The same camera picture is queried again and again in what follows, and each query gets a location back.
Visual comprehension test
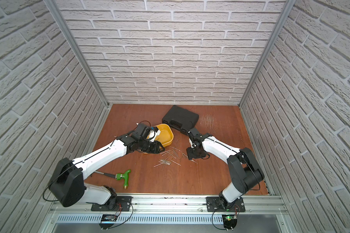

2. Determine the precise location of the yellow plastic storage box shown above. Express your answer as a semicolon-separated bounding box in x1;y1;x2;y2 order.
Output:
154;124;174;153

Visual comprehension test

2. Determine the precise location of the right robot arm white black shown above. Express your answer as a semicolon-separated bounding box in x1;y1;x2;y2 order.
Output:
187;128;264;209

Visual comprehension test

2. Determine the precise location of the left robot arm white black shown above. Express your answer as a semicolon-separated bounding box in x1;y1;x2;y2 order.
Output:
46;123;164;208

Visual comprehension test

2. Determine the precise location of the steel nail bundle nail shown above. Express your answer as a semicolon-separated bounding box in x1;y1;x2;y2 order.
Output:
159;159;172;165

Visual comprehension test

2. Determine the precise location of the black plastic tool case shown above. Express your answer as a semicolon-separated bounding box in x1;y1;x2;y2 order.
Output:
162;105;199;135

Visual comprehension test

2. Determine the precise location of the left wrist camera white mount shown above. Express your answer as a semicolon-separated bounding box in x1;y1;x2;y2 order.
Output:
147;127;161;142

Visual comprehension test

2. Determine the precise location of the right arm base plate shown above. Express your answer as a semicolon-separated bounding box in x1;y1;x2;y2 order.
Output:
206;196;246;213

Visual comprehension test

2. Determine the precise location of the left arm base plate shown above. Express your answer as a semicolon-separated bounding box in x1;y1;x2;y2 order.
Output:
91;196;133;212

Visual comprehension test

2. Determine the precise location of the right controller board with cable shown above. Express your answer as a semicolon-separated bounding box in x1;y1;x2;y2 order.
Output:
222;215;238;231

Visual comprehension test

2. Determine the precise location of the controller board with cable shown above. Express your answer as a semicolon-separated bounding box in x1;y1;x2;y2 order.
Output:
222;215;238;231
99;214;119;230

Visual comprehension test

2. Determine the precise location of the left controller board with cable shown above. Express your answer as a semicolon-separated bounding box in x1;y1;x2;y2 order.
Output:
99;214;119;230

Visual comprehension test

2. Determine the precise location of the aluminium front rail frame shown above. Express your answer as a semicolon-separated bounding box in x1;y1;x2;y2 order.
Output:
39;194;295;233

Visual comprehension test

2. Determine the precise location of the left aluminium corner post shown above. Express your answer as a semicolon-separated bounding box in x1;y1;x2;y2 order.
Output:
44;0;109;108

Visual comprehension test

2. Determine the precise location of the aluminium corner post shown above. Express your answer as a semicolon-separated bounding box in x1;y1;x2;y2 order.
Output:
44;0;109;108
239;0;296;107

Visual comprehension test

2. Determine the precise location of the right aluminium corner post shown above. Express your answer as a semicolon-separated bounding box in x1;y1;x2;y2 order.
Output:
239;0;296;107

